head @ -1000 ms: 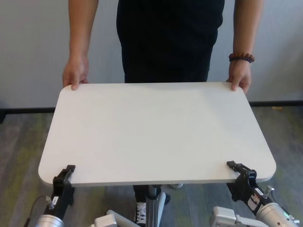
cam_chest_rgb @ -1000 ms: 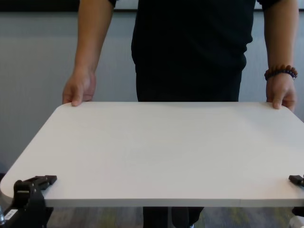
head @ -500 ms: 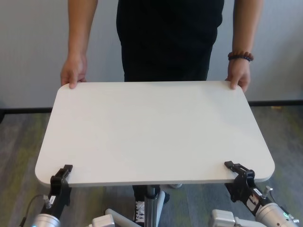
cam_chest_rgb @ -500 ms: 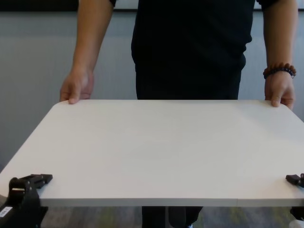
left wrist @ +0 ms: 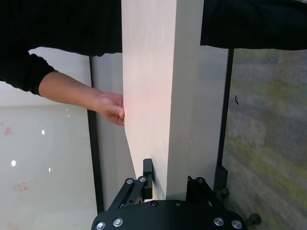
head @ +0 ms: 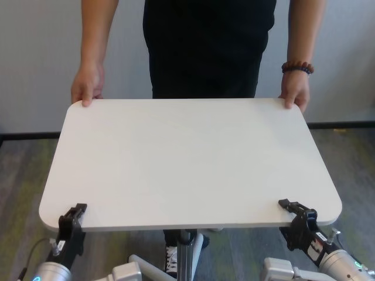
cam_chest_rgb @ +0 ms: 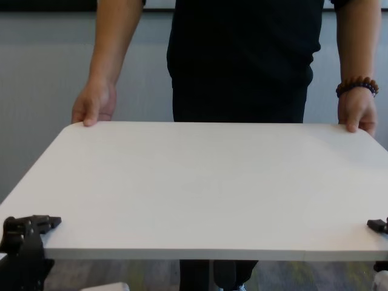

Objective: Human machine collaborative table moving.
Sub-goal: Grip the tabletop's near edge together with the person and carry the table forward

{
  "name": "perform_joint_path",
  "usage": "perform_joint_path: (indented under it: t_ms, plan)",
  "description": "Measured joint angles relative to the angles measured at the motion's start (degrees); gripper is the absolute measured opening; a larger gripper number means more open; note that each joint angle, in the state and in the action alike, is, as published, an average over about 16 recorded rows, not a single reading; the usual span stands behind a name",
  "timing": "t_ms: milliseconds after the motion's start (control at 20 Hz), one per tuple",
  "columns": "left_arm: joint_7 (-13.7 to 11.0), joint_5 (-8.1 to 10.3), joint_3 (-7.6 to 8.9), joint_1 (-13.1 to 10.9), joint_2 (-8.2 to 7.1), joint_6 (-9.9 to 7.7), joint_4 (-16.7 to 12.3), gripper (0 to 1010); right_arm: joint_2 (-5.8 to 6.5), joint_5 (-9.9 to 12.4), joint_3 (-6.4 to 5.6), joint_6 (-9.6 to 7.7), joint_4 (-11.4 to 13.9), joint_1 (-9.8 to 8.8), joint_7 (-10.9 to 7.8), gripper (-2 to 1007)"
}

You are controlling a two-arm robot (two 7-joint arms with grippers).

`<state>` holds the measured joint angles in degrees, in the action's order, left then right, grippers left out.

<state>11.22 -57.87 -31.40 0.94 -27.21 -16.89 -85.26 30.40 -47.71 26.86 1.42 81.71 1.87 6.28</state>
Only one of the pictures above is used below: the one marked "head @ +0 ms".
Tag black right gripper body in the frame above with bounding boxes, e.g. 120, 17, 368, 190
292, 217, 332, 266

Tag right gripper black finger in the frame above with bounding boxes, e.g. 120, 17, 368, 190
278, 198, 319, 225
278, 226, 297, 252

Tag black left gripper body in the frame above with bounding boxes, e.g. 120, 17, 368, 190
46, 223, 87, 269

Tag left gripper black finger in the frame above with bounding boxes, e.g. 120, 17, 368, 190
58, 203, 88, 232

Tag white height-adjustable table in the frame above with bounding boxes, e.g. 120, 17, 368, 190
38, 98, 343, 281

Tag person's left forearm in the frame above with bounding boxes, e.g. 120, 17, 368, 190
285, 0, 325, 64

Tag person's right forearm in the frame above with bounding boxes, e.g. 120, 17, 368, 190
78, 0, 146, 68

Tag person's left hand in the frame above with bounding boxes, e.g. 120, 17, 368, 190
277, 72, 311, 114

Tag person's right hand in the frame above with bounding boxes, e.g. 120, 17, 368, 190
71, 61, 105, 108

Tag black trousers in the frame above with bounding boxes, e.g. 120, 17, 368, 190
162, 229, 211, 253

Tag black white right sneaker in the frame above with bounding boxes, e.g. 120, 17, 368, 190
165, 245, 180, 278

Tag black short sleeve shirt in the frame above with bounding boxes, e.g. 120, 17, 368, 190
142, 0, 277, 100

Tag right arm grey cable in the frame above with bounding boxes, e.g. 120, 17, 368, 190
336, 232, 354, 251

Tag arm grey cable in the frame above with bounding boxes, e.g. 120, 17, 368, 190
16, 237, 53, 281
336, 232, 354, 251

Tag left arm grey cable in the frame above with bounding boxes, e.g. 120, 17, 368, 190
16, 237, 53, 281

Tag brown bead bracelet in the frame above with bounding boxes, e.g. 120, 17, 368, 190
281, 60, 312, 76

